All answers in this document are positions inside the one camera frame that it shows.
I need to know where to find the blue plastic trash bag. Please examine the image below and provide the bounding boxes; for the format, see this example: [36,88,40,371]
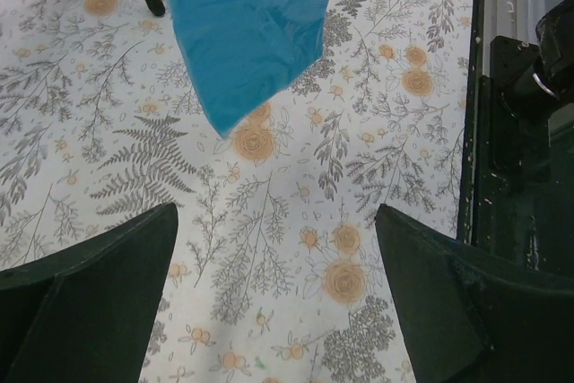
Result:
[167,0,329,137]

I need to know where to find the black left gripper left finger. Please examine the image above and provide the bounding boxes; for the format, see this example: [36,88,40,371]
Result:
[1,204,178,382]

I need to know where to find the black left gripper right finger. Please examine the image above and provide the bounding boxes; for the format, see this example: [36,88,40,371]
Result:
[375,205,573,382]

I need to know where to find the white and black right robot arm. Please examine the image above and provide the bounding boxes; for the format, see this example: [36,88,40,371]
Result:
[501,0,573,123]

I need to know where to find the black scratched base plate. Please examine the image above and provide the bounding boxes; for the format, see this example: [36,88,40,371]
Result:
[457,36,573,278]

